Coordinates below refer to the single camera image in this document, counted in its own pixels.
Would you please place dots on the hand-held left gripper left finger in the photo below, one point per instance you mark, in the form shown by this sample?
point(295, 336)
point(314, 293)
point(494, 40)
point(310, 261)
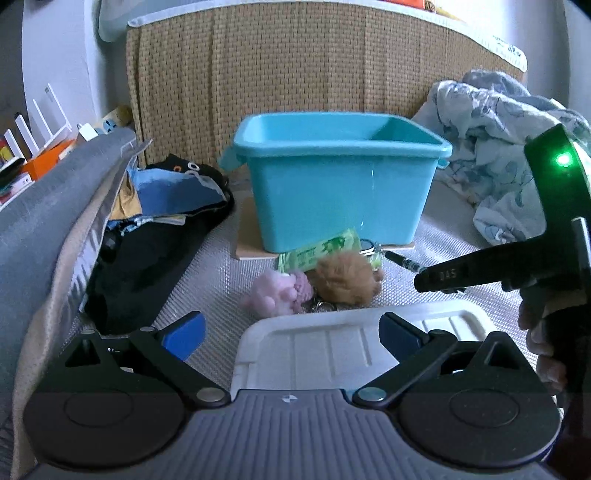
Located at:
point(184, 334)

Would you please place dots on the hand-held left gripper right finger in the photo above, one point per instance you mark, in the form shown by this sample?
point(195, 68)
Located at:
point(399, 334)

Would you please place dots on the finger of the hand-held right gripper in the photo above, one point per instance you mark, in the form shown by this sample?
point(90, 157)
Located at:
point(461, 274)

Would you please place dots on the black pen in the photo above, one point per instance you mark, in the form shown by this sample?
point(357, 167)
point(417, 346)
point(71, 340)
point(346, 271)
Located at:
point(401, 261)

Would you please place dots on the white plastic bin lid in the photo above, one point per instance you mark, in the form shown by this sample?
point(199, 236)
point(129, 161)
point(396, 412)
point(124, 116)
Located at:
point(314, 346)

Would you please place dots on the teal plastic storage bin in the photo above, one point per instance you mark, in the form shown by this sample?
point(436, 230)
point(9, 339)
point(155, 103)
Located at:
point(341, 184)

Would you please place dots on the person's right hand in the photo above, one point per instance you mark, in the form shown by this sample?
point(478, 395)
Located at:
point(535, 327)

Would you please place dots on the pale woven bed mat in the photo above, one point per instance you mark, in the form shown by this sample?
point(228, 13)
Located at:
point(217, 286)

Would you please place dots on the brown fluffy plush toy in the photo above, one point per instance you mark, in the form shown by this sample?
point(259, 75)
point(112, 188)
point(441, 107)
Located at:
point(346, 277)

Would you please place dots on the leaf print blanket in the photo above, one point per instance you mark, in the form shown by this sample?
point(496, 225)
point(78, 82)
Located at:
point(489, 152)

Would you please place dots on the pink plush toy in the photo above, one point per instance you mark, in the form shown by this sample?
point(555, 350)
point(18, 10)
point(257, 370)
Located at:
point(277, 290)

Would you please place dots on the green snack packet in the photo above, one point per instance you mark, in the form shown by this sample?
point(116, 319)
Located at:
point(304, 256)

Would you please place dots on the blue garment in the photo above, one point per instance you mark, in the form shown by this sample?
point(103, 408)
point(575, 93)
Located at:
point(171, 194)

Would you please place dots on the yellow garment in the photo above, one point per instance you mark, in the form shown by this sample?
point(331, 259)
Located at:
point(124, 203)

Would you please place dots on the light blue quilted cover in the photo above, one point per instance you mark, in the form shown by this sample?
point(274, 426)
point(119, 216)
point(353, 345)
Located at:
point(503, 46)

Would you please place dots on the black garment with eyes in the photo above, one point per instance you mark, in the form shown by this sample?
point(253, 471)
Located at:
point(171, 164)

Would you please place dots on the orange cardboard box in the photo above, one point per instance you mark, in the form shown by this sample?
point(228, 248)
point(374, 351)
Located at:
point(46, 161)

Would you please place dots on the white power strip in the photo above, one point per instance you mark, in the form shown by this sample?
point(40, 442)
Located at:
point(108, 124)

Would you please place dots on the stack of books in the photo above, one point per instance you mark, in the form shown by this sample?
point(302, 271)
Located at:
point(14, 184)

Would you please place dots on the white router with antennas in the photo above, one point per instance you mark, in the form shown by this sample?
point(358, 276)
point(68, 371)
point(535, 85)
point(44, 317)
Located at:
point(46, 124)

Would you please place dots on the woven rattan headboard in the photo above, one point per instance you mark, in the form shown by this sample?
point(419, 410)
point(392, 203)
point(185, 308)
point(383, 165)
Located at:
point(277, 69)

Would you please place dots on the grey padded bed rail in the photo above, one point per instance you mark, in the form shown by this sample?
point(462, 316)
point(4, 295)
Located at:
point(46, 207)

